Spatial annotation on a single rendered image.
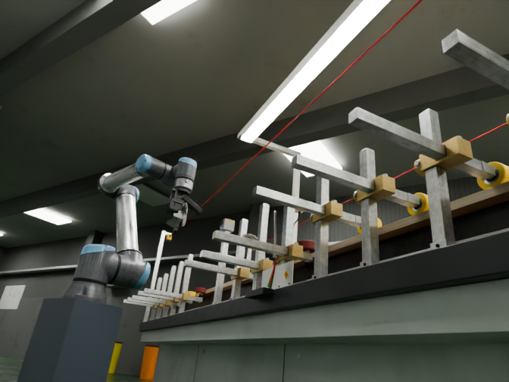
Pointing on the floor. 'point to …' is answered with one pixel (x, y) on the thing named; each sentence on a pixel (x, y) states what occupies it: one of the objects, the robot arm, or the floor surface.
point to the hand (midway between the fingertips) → (179, 231)
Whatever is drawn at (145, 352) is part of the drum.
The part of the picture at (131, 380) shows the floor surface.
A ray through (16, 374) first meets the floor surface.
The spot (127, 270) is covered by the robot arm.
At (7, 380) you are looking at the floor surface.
